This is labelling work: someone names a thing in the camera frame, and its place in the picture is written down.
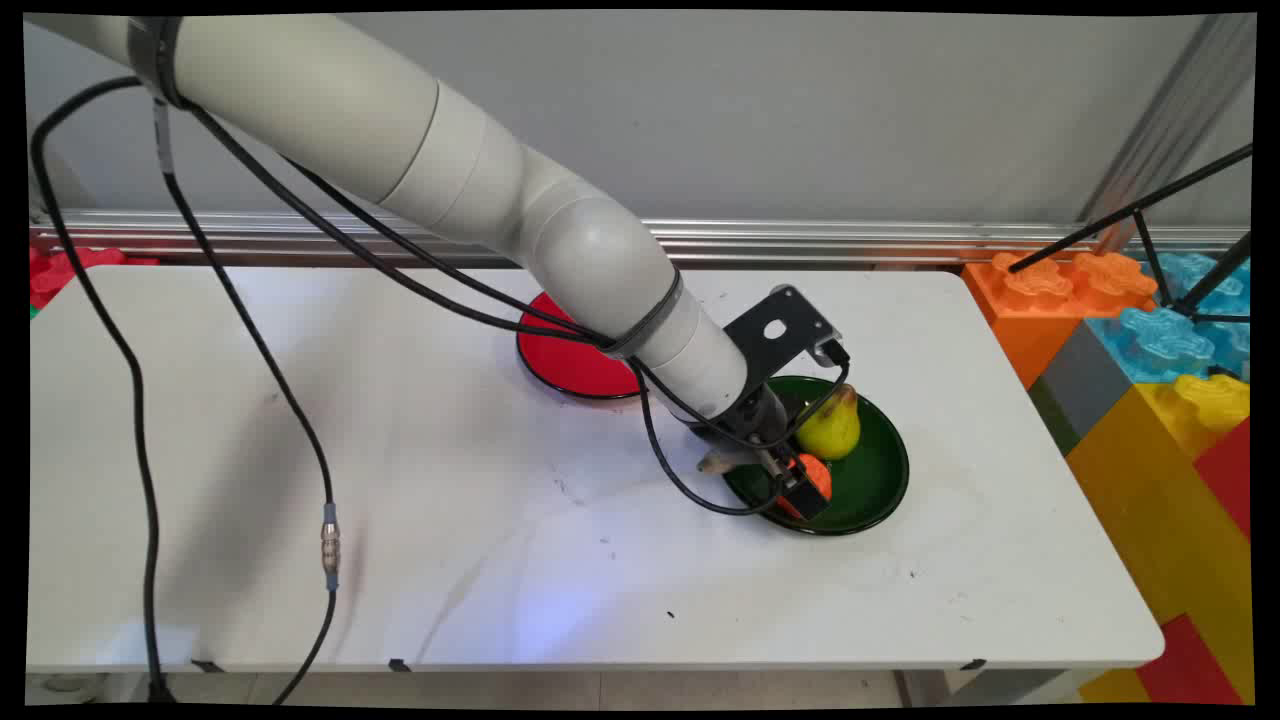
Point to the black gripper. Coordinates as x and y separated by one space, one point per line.
745 422

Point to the orange toy pepper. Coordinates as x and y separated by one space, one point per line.
818 472

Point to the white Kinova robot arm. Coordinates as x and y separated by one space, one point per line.
350 120

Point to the yellow-green toy pear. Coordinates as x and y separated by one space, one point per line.
830 430

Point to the dark green round plate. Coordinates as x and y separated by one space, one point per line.
870 470

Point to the red round plate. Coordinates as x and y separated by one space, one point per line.
570 360

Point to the orange giant toy block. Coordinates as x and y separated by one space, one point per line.
1030 300

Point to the grey giant toy block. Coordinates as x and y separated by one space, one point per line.
1085 385

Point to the blue giant toy block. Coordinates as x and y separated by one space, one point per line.
1160 335

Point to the black tripod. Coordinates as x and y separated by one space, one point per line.
1150 240

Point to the red giant toy block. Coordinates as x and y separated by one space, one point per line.
1190 665
1228 480

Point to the slanted aluminium profile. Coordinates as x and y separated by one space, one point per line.
1170 120

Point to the red studded toy block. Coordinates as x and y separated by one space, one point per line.
65 272

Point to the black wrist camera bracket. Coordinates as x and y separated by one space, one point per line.
775 325

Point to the horizontal aluminium rail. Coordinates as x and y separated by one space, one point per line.
850 240

